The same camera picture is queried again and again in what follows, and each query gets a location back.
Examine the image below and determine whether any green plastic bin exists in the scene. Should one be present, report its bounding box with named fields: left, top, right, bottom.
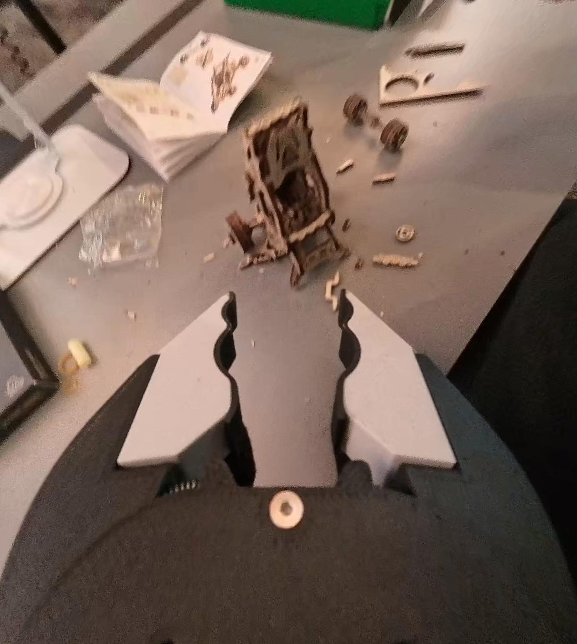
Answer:
left=224, top=0, right=392, bottom=32

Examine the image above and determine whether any large rubber band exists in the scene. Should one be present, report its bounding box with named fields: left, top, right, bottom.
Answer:
left=59, top=352, right=88, bottom=380

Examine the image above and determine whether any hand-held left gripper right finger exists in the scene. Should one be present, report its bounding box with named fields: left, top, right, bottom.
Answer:
left=333, top=290, right=458, bottom=487

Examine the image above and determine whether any instruction booklet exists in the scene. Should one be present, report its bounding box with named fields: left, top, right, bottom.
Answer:
left=89, top=32, right=273, bottom=181

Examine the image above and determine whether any wooden buggy model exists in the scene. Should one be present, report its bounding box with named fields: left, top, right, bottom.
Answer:
left=226, top=98, right=357, bottom=288

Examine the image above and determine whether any clear plastic bag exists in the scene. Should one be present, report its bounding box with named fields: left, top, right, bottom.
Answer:
left=79, top=183, right=164, bottom=270

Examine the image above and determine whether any wooden sheet offcut with holes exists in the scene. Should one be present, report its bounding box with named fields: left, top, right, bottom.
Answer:
left=379, top=65, right=485, bottom=107

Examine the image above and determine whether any thin wooden strip offcut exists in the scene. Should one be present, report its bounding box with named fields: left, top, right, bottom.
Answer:
left=406, top=43, right=466, bottom=58

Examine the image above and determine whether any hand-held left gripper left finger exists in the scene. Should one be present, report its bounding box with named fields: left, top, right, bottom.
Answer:
left=116, top=292, right=243, bottom=469

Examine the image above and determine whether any wooden wheel axle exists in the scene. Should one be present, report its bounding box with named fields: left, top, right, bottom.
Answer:
left=343, top=93, right=410, bottom=152

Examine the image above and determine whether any toothed wooden bar piece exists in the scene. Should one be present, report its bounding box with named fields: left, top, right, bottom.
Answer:
left=373, top=253, right=425, bottom=269

